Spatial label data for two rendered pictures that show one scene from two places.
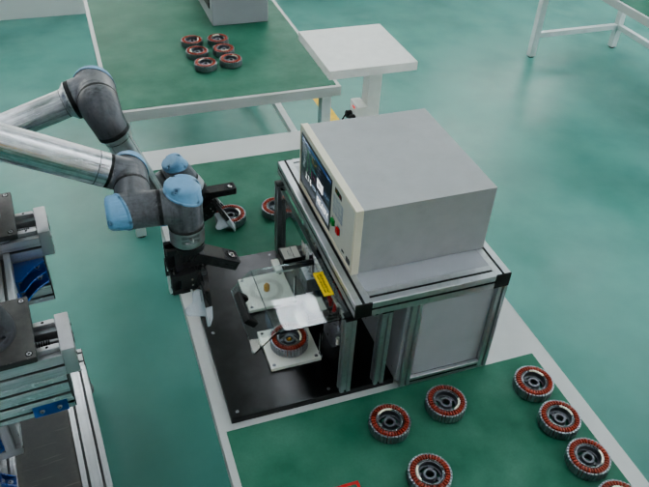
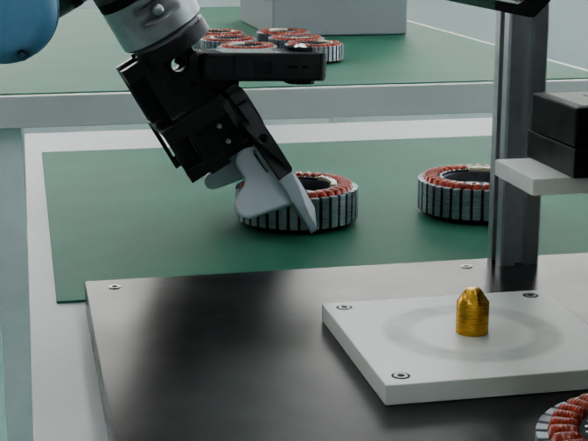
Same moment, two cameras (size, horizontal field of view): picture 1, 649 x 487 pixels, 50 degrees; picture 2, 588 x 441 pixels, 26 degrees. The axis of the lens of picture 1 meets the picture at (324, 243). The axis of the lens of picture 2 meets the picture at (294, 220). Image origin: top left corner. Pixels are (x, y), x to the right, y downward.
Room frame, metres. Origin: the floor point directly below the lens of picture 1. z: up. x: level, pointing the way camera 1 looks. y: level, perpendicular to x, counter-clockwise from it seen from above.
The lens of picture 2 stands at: (0.90, 0.16, 1.03)
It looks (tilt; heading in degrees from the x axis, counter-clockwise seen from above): 14 degrees down; 9
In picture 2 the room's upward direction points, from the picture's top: straight up
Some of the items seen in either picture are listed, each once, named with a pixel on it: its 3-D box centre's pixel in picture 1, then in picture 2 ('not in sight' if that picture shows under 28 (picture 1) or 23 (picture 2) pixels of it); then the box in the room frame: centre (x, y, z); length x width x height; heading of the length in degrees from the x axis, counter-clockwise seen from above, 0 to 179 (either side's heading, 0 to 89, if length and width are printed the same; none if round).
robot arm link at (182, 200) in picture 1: (182, 204); not in sight; (1.17, 0.30, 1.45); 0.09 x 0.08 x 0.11; 108
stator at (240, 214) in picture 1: (230, 216); (297, 200); (2.02, 0.35, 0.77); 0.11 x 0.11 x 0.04
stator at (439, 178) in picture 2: (276, 209); (477, 192); (2.08, 0.18, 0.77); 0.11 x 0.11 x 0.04
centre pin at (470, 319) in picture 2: not in sight; (472, 310); (1.63, 0.18, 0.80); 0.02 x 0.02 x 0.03
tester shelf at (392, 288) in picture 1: (383, 217); not in sight; (1.63, -0.17, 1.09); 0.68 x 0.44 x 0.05; 21
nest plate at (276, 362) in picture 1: (289, 345); not in sight; (1.40, 0.09, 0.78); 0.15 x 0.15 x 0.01; 21
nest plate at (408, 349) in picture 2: not in sight; (471, 340); (1.63, 0.18, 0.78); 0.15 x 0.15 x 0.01; 21
